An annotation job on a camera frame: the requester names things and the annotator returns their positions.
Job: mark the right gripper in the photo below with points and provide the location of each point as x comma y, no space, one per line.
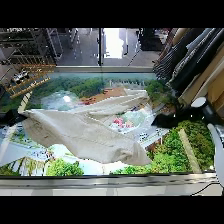
165,120

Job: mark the white garment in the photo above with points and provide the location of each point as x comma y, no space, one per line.
83,133

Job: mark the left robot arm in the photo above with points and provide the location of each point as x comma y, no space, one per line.
10,117

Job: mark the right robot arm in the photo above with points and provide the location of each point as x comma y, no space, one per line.
216,140

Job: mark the beige garment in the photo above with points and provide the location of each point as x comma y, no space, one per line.
208,85

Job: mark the grey striped garment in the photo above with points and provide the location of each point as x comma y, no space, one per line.
173,58

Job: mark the black garment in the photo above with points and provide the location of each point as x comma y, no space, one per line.
196,63

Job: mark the silver frame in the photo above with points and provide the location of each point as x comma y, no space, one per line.
100,182

